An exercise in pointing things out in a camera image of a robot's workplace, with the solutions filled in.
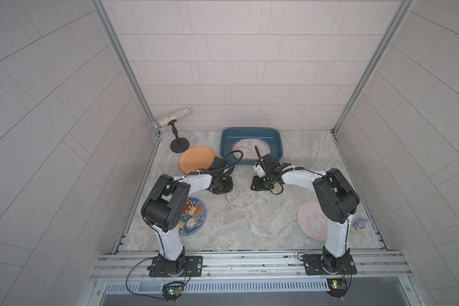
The blue toast cartoon coaster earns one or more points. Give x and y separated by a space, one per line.
193 218

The white doodle flower coaster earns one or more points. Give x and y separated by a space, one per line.
247 146

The left aluminium corner post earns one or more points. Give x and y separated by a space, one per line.
112 37

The glitter microphone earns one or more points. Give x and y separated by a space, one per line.
157 125

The white butterfly doodle coaster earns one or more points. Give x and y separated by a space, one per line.
241 195

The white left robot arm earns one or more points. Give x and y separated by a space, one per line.
165 205

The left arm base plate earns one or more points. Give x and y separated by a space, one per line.
185 266

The black microphone stand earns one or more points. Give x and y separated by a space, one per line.
178 145

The orange round coaster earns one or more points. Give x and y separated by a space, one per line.
196 158

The aluminium corner frame post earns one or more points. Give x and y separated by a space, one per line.
386 40

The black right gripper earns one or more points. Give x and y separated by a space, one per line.
257 185

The green circuit board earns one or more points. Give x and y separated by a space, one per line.
172 291
338 288

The aluminium front rail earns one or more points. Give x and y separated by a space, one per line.
249 272

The pink unicorn round coaster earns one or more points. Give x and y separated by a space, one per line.
312 221

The left green circuit board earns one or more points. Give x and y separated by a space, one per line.
172 291

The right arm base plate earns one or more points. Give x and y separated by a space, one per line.
327 264

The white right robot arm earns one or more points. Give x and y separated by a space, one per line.
337 198

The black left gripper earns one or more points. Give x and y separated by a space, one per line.
228 188

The right green circuit board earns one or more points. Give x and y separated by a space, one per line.
338 288

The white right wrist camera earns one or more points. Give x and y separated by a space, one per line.
258 168

